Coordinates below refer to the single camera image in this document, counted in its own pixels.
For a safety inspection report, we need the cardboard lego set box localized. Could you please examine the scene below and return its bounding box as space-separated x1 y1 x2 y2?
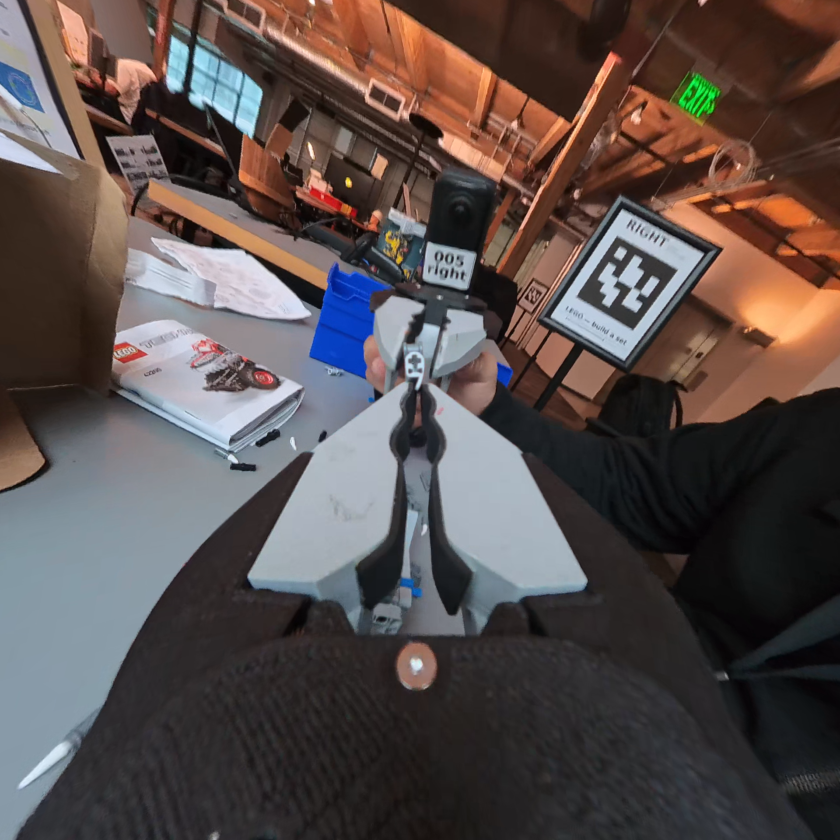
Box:
0 128 130 493

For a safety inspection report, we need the plywood cabinet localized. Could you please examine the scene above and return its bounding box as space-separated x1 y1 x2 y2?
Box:
239 134 296 211

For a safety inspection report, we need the grey lego assembly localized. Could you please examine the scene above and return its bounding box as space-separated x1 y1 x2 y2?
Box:
357 341 431 636

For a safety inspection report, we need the black bag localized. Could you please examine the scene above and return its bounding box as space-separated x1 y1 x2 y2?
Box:
474 264 521 345

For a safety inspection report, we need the person's dark jacket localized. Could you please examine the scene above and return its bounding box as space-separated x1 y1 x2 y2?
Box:
676 525 840 840

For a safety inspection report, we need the large framed marker sign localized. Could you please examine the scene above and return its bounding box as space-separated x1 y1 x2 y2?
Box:
533 194 724 413

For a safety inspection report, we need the green exit sign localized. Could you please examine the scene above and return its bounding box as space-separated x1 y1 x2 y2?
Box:
669 71 723 127

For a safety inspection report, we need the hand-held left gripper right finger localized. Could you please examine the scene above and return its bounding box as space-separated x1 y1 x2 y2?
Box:
420 382 589 634

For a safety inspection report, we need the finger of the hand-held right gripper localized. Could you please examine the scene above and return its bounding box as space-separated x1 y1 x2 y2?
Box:
430 308 490 396
371 294 427 391

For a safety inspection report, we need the grey workbench with wooden edge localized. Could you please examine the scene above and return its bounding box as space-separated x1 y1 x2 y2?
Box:
147 178 395 290

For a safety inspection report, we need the toy box with yellow vehicle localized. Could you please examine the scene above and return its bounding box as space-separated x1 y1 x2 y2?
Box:
379 209 427 280

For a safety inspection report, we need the red storage box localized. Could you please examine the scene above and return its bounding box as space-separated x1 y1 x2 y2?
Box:
308 187 358 219

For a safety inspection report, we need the person's right hand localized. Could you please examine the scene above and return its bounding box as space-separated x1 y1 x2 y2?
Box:
363 333 501 427

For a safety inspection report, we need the factory window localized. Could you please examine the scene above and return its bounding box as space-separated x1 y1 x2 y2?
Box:
164 33 265 139

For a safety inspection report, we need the lego instruction booklet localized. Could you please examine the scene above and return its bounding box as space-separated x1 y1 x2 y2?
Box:
110 319 306 454

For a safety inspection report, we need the long white lego spike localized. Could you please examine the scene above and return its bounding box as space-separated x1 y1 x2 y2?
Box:
16 707 102 791

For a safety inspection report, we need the black backpack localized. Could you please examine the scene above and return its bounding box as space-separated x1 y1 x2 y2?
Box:
586 373 688 439

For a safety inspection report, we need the black monitor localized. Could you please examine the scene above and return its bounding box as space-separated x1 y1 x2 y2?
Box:
325 154 388 211

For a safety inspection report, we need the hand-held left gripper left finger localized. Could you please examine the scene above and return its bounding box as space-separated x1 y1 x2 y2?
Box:
247 382 409 611

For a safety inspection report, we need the white printed placard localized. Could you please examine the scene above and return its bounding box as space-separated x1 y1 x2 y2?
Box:
107 134 170 195

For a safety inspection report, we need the white printed paper sheet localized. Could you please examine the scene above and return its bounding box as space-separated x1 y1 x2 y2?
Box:
151 236 312 322

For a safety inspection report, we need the black device with cables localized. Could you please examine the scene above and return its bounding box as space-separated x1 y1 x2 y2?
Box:
341 230 395 265

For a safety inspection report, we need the blue plastic bin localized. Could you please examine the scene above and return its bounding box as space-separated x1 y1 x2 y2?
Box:
308 262 515 388

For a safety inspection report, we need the coiled white cable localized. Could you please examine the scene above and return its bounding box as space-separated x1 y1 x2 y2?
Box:
707 138 763 193

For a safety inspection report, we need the white paper stack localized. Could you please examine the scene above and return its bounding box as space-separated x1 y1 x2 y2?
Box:
125 248 217 309

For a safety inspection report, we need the person's right forearm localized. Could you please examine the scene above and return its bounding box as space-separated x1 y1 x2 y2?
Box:
479 384 840 555

